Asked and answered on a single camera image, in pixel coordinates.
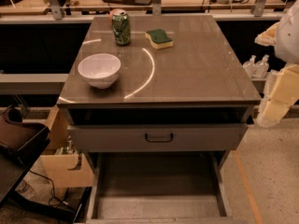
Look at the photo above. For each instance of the dark brown chair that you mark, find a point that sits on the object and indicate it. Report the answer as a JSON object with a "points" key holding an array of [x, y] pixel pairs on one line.
{"points": [[21, 143]]}

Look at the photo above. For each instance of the grey middle drawer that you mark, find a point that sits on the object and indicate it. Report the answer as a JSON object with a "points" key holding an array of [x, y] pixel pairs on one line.
{"points": [[157, 138]]}

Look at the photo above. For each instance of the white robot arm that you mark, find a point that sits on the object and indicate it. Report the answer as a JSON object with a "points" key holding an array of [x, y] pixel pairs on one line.
{"points": [[287, 36]]}

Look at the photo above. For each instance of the green and yellow sponge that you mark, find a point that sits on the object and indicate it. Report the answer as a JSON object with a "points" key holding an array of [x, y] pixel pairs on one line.
{"points": [[159, 39]]}

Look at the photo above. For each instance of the open bottom drawer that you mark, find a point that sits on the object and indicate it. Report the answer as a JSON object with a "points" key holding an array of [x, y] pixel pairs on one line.
{"points": [[159, 188]]}

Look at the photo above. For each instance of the clear sanitizer bottle right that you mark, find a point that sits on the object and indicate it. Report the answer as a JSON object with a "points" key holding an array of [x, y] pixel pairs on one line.
{"points": [[261, 67]]}

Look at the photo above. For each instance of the clear sanitizer bottle left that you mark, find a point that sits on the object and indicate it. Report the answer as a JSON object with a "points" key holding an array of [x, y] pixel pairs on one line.
{"points": [[249, 66]]}

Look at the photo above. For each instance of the white bowl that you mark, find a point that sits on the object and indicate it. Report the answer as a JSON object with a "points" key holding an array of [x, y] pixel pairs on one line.
{"points": [[100, 70]]}

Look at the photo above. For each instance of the cardboard box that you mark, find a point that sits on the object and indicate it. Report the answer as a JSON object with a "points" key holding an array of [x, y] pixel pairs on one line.
{"points": [[62, 164]]}

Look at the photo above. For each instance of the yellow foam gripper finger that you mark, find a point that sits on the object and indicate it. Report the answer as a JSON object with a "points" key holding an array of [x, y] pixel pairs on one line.
{"points": [[268, 37], [281, 91]]}

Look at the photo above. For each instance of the green soda can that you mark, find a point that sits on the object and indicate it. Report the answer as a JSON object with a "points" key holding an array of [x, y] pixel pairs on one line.
{"points": [[121, 27]]}

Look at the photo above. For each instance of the clear sanitizer bottle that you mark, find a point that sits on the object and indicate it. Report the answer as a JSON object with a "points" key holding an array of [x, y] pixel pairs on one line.
{"points": [[261, 67], [249, 66]]}

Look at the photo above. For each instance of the grey drawer cabinet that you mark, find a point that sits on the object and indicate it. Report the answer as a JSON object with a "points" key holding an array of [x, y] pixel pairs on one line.
{"points": [[198, 80]]}

